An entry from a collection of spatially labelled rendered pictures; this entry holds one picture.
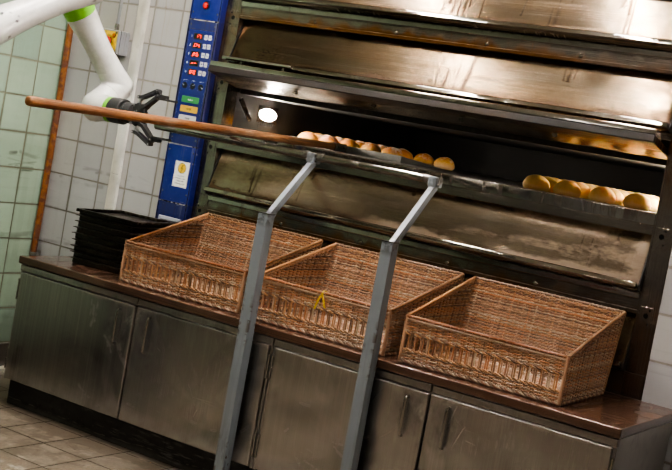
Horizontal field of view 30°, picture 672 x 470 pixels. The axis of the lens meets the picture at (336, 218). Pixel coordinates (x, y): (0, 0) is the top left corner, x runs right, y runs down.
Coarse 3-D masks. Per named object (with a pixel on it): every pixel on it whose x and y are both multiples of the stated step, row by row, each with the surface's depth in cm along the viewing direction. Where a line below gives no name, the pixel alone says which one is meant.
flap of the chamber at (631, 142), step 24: (216, 72) 483; (240, 72) 477; (288, 96) 487; (312, 96) 474; (336, 96) 461; (360, 96) 449; (384, 96) 443; (408, 96) 438; (432, 120) 453; (456, 120) 442; (480, 120) 431; (504, 120) 421; (528, 120) 413; (552, 120) 409; (576, 144) 424; (600, 144) 414; (624, 144) 404; (648, 144) 395
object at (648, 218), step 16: (288, 144) 481; (368, 160) 462; (448, 176) 444; (496, 192) 434; (512, 192) 431; (528, 192) 428; (544, 192) 426; (576, 208) 419; (592, 208) 416; (608, 208) 413; (624, 208) 410
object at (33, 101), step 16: (32, 96) 364; (80, 112) 382; (96, 112) 387; (112, 112) 393; (128, 112) 400; (192, 128) 429; (208, 128) 436; (224, 128) 444; (240, 128) 454; (304, 144) 490; (320, 144) 499
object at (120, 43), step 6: (108, 30) 523; (114, 30) 521; (120, 36) 521; (126, 36) 524; (114, 42) 521; (120, 42) 521; (126, 42) 524; (114, 48) 520; (120, 48) 522; (126, 48) 525; (120, 54) 523; (126, 54) 526
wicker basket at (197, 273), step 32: (192, 224) 488; (224, 224) 491; (256, 224) 483; (128, 256) 456; (160, 256) 449; (192, 256) 492; (224, 256) 486; (288, 256) 450; (160, 288) 448; (192, 288) 440; (224, 288) 434
